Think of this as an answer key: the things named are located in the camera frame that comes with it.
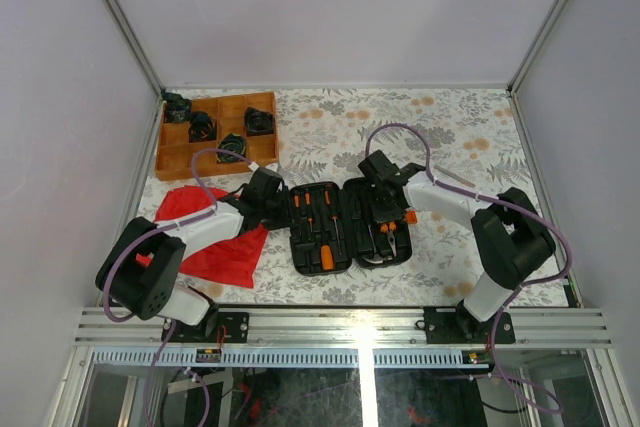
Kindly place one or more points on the aluminium front rail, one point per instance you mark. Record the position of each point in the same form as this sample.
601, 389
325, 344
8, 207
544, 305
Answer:
535, 328

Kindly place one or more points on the aluminium corner post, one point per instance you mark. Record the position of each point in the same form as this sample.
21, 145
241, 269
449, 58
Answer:
544, 31
134, 45

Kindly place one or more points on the black plastic tool case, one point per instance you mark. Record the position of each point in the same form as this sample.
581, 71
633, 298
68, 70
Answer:
352, 201

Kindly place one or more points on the black orange grip screwdriver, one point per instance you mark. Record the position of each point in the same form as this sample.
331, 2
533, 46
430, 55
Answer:
331, 206

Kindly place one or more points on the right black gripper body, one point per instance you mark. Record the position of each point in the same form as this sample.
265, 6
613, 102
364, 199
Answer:
380, 213

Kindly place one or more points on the small metal rod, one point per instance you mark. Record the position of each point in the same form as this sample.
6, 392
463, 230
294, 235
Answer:
455, 176

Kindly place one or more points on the red cloth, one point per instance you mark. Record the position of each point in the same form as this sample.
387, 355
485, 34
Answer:
230, 262

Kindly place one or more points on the large orange handle screwdriver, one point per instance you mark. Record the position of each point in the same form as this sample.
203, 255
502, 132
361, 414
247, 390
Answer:
327, 260

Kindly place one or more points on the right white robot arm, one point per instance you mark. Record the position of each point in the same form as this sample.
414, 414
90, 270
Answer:
511, 239

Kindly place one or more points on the thin screwdriver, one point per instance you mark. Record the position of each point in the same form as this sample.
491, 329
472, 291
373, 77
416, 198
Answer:
309, 211

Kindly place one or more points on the rolled black tape left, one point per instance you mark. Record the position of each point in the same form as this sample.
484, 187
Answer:
202, 127

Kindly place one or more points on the rolled black yellow tape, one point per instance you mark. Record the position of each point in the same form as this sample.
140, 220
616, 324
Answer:
231, 149

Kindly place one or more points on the small hammer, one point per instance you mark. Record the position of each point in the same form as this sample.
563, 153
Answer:
375, 258

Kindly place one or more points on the white slotted cable duct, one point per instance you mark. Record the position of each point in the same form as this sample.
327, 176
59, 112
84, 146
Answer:
288, 357

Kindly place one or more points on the rolled black tape right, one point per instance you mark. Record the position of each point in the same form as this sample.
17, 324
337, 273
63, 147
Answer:
258, 122

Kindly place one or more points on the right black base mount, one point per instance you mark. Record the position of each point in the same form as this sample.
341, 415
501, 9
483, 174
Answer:
455, 325

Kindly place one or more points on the wooden compartment tray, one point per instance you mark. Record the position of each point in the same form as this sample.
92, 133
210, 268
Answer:
219, 135

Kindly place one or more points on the small precision screwdriver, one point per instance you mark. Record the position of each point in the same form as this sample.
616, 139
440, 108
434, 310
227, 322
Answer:
296, 209

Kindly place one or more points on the orange handle pliers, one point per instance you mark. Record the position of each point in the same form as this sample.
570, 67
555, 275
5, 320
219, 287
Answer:
389, 229

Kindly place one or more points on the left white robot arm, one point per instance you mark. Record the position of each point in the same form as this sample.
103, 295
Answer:
139, 276

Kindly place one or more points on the right aluminium corner post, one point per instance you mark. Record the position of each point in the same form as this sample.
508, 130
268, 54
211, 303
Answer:
544, 31

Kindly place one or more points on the left aluminium corner post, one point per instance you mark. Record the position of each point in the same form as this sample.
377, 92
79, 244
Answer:
134, 45

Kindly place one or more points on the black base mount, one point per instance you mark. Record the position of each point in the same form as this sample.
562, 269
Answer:
455, 325
229, 328

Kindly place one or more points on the rolled tape in corner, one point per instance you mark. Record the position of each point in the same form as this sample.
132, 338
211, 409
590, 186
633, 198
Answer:
177, 109

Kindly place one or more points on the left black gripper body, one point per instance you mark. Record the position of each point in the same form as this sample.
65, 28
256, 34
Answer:
278, 213

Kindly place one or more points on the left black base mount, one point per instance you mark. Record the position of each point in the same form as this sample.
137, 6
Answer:
229, 328

